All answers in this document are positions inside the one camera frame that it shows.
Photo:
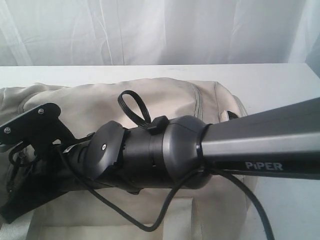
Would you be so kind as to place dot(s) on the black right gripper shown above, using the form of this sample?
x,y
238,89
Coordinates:
x,y
40,174

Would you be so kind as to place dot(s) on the cream fabric duffel bag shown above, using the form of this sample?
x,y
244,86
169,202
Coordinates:
x,y
217,211

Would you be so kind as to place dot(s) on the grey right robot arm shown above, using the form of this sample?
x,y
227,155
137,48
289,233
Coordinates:
x,y
282,142

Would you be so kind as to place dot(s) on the white backdrop curtain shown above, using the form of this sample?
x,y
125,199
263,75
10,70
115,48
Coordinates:
x,y
158,32

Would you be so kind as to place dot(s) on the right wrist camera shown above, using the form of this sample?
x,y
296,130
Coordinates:
x,y
38,127

